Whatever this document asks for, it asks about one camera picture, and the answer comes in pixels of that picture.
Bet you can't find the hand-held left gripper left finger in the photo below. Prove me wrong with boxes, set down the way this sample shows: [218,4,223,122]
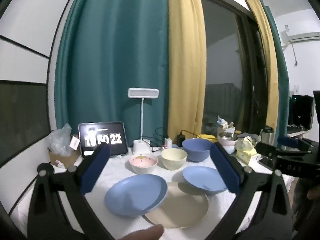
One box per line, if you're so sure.
[27,144,118,240]

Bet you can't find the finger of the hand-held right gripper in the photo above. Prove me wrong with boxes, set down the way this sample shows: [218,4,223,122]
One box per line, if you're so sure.
[255,142,312,158]
[277,136,316,148]

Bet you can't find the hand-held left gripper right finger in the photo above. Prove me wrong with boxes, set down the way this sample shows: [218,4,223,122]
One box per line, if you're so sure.
[210,142,293,240]

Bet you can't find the blue plate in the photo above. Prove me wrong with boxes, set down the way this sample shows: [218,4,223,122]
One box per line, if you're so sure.
[182,166,229,197]
[104,174,168,217]

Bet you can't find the cream bowl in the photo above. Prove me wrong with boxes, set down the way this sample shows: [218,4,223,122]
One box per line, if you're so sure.
[161,148,188,171]

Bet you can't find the cream plate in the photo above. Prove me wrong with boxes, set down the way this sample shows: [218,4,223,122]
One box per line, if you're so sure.
[144,181,209,229]

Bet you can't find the person's right hand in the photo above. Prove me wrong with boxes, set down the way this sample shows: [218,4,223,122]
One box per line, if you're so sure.
[307,185,320,200]

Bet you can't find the person's left hand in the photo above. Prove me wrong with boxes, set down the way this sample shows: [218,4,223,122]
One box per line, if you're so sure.
[117,224,164,240]

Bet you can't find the black smartphone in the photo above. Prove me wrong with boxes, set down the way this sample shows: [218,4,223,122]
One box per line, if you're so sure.
[257,156,277,170]

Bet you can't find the steel thermos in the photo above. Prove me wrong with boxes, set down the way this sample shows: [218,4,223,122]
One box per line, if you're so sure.
[260,126,275,144]

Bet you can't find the yellow tissue box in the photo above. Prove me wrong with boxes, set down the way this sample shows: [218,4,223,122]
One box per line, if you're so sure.
[236,150,262,164]

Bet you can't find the grey cloth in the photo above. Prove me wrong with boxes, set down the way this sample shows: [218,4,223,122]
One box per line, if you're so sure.
[237,131,260,139]

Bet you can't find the yellow soft tissue pack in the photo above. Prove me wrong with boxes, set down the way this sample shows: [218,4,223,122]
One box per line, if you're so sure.
[236,139,257,153]

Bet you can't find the cardboard box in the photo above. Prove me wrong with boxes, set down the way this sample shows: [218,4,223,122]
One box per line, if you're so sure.
[47,146,82,168]

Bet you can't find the tablet showing clock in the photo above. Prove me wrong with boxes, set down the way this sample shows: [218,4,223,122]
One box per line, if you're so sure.
[78,122,129,158]

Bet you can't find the dark computer monitor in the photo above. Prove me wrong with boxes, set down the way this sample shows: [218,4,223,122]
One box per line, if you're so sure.
[287,94,315,135]

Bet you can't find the yellow packet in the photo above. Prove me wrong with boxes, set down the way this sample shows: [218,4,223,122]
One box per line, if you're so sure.
[199,134,218,143]

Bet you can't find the clear plastic bag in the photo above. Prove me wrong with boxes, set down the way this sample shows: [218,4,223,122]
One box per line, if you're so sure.
[47,123,75,155]

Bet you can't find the pink ceramic bowl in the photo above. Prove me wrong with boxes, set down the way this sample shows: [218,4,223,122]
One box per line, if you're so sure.
[129,154,159,175]

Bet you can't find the blue and white packet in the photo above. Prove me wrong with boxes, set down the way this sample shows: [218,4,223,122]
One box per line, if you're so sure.
[217,116,228,130]

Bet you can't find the teal curtain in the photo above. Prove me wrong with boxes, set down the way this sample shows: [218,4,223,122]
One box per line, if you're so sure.
[260,0,290,135]
[54,0,173,145]

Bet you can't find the yellow curtain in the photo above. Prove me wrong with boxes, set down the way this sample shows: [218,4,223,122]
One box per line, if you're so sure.
[166,0,207,140]
[244,0,279,135]

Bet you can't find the white desk lamp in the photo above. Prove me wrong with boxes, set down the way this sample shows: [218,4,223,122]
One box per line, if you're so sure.
[127,88,160,154]

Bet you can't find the glass sliding door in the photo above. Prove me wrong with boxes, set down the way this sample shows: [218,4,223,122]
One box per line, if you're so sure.
[197,0,270,135]

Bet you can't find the white air conditioner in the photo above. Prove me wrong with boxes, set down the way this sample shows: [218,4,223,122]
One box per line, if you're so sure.
[281,31,320,47]

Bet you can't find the black charger cable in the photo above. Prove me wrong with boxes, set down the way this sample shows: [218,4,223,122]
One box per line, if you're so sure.
[180,129,203,138]

